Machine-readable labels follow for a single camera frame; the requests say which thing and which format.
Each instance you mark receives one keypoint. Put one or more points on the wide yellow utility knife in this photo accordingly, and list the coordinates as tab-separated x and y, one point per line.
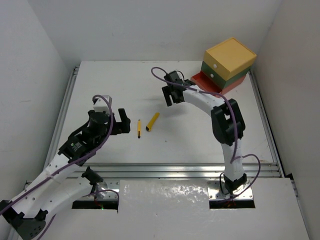
152	121

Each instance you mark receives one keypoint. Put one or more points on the red drawer box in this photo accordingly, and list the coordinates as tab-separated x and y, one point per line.
203	82

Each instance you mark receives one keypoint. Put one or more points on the aluminium front rail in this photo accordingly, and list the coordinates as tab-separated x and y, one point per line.
153	170

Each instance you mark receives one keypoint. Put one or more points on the aluminium left rail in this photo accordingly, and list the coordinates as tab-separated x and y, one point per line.
62	115

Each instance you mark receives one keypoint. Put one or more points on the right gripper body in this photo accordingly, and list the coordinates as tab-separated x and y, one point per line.
170	89

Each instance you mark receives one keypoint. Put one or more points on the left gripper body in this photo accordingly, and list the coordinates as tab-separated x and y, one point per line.
118	124

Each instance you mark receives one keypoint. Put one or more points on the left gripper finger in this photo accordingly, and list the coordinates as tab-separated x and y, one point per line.
123	127
122	115

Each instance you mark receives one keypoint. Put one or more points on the slim yellow utility knife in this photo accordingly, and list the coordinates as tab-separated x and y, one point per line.
139	129

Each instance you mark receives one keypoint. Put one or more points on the yellow drawer box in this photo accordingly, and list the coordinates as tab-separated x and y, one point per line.
229	58

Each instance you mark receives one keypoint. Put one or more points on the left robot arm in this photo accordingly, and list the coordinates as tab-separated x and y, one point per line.
29	212

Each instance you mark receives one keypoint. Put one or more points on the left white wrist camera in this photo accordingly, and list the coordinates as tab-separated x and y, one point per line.
99	105

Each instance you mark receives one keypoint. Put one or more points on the aluminium right rail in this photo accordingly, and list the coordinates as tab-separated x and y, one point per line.
266	125

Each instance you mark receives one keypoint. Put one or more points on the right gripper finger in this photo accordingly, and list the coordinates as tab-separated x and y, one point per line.
167	95
177	95

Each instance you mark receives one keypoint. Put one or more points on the aluminium rail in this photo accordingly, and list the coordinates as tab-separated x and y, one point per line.
62	115
153	170
266	125

